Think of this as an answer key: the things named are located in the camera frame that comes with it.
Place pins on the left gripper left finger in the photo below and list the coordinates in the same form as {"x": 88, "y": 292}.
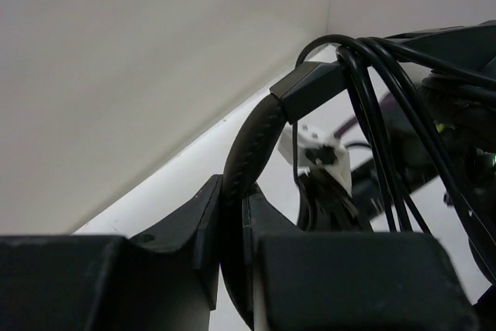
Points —
{"x": 164, "y": 278}

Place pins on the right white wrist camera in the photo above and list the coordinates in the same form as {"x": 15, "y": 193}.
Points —
{"x": 309, "y": 147}

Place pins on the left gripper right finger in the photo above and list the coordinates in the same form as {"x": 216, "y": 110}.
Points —
{"x": 348, "y": 281}

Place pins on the black headphones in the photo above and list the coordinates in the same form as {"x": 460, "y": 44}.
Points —
{"x": 441, "y": 78}

